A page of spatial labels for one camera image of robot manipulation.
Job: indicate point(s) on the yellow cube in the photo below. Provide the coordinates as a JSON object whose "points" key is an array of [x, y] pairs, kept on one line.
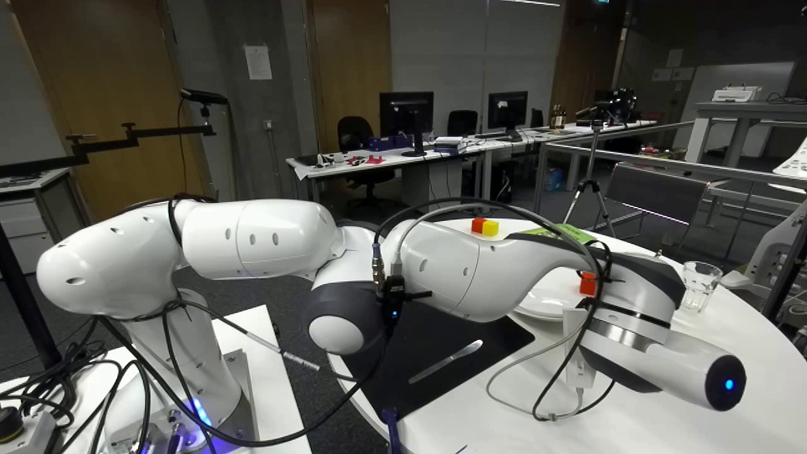
{"points": [[491, 228]]}

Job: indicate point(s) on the grey metal table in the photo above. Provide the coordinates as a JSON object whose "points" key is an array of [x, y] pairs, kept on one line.
{"points": [[747, 109]]}

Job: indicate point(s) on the white paper sheet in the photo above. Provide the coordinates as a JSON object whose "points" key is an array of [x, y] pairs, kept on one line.
{"points": [[258, 61]]}

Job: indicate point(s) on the blue clamp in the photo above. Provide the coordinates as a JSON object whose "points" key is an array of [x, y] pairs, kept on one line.
{"points": [[390, 431]]}

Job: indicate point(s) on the black computer monitor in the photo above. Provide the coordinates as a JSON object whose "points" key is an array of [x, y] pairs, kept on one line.
{"points": [[406, 114], [506, 109]]}

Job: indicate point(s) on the long white desk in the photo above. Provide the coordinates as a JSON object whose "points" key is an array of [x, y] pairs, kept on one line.
{"points": [[393, 161]]}

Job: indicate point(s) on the grey table knife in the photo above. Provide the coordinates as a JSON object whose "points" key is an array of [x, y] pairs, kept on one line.
{"points": [[445, 363]]}

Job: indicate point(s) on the white drawer cabinet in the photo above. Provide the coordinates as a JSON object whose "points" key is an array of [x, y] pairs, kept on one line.
{"points": [[40, 228]]}

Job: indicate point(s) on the green book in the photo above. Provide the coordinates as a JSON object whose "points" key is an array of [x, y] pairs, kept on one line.
{"points": [[570, 234]]}

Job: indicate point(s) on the white mobile machine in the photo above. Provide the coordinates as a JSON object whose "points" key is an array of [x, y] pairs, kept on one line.
{"points": [[778, 253]]}

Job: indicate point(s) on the clear drinking glass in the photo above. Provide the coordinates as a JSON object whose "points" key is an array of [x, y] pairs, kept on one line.
{"points": [[702, 292]]}

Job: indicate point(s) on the orange block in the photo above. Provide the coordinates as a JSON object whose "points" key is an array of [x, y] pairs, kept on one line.
{"points": [[588, 284]]}

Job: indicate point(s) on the grey metal railing frame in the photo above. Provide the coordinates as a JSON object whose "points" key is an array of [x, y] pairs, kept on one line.
{"points": [[740, 172]]}

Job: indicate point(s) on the black placemat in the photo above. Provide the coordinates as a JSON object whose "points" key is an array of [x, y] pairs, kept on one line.
{"points": [[494, 332]]}

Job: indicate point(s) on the white robot mounting table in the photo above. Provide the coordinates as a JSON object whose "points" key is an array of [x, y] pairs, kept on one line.
{"points": [[268, 405]]}

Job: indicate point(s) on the white power strip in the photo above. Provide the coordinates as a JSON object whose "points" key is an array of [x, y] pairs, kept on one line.
{"points": [[26, 433]]}

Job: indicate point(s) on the black metal post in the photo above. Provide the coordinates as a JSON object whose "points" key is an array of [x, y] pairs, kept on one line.
{"points": [[26, 293]]}

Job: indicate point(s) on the black stereo camera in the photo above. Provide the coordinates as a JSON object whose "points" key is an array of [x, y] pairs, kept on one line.
{"points": [[205, 98]]}

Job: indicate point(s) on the black office chair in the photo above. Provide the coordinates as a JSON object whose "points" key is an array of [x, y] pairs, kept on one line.
{"points": [[461, 123], [355, 129]]}

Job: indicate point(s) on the black tripod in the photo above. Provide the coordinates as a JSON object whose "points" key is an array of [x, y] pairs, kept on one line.
{"points": [[591, 152]]}

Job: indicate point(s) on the red cube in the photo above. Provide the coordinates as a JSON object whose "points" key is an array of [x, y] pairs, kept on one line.
{"points": [[476, 225]]}

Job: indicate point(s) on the white box device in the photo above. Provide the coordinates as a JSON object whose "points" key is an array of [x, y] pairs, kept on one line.
{"points": [[736, 95]]}

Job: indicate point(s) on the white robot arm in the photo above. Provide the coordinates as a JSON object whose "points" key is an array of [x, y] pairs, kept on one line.
{"points": [[252, 241]]}

